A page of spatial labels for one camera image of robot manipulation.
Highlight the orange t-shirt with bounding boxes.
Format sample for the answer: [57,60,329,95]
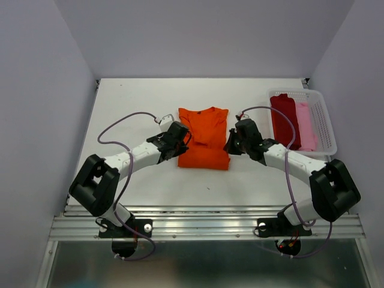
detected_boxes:
[178,107,230,171]

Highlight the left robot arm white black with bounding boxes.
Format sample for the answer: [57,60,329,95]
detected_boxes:
[69,121,189,236]

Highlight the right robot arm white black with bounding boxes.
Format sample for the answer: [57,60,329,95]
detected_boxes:
[224,119,361,234]

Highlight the dark red rolled t-shirt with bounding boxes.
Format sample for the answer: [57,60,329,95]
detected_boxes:
[270,94,301,151]

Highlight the pink rolled t-shirt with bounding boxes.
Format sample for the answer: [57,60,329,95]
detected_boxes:
[296,103,317,152]

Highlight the white plastic basket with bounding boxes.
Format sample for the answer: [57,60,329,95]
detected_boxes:
[266,88,337,158]

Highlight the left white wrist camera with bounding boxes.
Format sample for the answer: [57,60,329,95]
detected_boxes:
[155,114,175,132]

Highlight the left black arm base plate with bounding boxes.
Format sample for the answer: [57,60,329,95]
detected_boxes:
[98,218,154,239]

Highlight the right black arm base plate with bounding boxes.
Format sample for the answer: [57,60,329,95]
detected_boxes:
[253,218,312,238]

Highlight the aluminium mounting rail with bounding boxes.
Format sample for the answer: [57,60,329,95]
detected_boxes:
[50,205,367,241]

